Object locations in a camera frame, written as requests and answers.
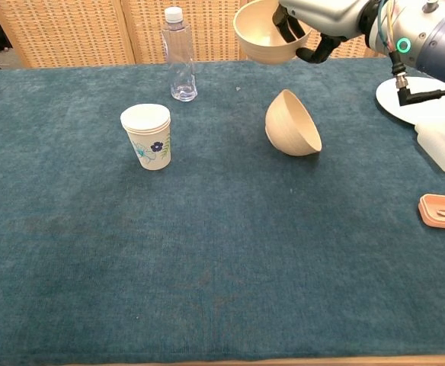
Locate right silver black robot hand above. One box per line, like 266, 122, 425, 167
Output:
272, 0, 369, 64

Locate beige bowl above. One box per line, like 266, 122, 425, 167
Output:
264, 88, 323, 158
232, 0, 313, 65

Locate white round plate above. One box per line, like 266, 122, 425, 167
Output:
375, 75, 445, 133

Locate white floral paper cup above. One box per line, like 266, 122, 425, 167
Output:
120, 103, 172, 171

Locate clear plastic water bottle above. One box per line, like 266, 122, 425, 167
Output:
161, 6, 200, 102

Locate pink cutlery tray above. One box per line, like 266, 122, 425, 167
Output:
418, 193, 445, 233

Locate blue table cloth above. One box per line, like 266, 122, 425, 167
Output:
0, 56, 445, 363

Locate black angled connector cable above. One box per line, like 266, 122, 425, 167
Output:
391, 49, 445, 108

